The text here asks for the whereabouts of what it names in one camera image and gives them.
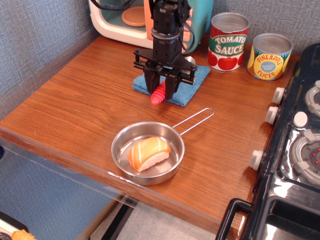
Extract white stove knob bottom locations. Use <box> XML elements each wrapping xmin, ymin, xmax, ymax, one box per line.
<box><xmin>249</xmin><ymin>150</ymin><xmax>264</xmax><ymax>171</ymax></box>

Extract pineapple slices can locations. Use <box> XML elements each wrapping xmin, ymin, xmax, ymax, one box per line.
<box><xmin>247</xmin><ymin>33</ymin><xmax>294</xmax><ymax>81</ymax></box>

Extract white stove knob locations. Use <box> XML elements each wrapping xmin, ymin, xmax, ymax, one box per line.
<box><xmin>272</xmin><ymin>87</ymin><xmax>286</xmax><ymax>105</ymax></box>
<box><xmin>265</xmin><ymin>106</ymin><xmax>279</xmax><ymax>125</ymax></box>
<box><xmin>249</xmin><ymin>150</ymin><xmax>264</xmax><ymax>171</ymax></box>

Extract teal toy microwave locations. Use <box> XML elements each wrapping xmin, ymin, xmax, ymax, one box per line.
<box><xmin>89</xmin><ymin>0</ymin><xmax>214</xmax><ymax>54</ymax></box>

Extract black toy stove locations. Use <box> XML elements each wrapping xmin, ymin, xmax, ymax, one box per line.
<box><xmin>216</xmin><ymin>43</ymin><xmax>320</xmax><ymax>240</ymax></box>

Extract orange fuzzy object corner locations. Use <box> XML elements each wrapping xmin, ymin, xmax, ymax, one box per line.
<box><xmin>11</xmin><ymin>229</ymin><xmax>36</xmax><ymax>240</ymax></box>

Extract blue folded cloth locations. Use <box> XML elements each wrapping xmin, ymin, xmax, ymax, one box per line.
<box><xmin>132</xmin><ymin>65</ymin><xmax>210</xmax><ymax>107</ymax></box>

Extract red handled metal spoon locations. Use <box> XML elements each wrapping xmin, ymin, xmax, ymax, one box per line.
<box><xmin>150</xmin><ymin>56</ymin><xmax>196</xmax><ymax>106</ymax></box>

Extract small steel pan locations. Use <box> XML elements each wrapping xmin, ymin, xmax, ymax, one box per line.
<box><xmin>111</xmin><ymin>107</ymin><xmax>215</xmax><ymax>186</ymax></box>

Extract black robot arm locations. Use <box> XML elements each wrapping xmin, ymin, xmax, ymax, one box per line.
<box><xmin>133</xmin><ymin>0</ymin><xmax>198</xmax><ymax>100</ymax></box>

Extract clear acrylic table guard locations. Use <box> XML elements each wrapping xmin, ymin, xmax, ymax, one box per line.
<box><xmin>0</xmin><ymin>128</ymin><xmax>220</xmax><ymax>231</ymax></box>

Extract tomato sauce can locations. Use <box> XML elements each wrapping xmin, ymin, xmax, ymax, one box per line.
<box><xmin>207</xmin><ymin>12</ymin><xmax>250</xmax><ymax>72</ymax></box>

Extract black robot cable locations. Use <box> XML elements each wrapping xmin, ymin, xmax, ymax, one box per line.
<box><xmin>89</xmin><ymin>0</ymin><xmax>196</xmax><ymax>52</ymax></box>

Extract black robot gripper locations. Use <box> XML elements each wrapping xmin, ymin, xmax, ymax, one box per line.
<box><xmin>133</xmin><ymin>29</ymin><xmax>197</xmax><ymax>100</ymax></box>

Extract white stove knob top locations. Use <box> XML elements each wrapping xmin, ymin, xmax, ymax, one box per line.
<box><xmin>272</xmin><ymin>87</ymin><xmax>286</xmax><ymax>105</ymax></box>

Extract salmon sushi toy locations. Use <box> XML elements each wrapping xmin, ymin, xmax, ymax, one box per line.
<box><xmin>127</xmin><ymin>136</ymin><xmax>171</xmax><ymax>172</ymax></box>

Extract white stove knob middle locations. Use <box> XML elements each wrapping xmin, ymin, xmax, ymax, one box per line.
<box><xmin>265</xmin><ymin>106</ymin><xmax>279</xmax><ymax>125</ymax></box>

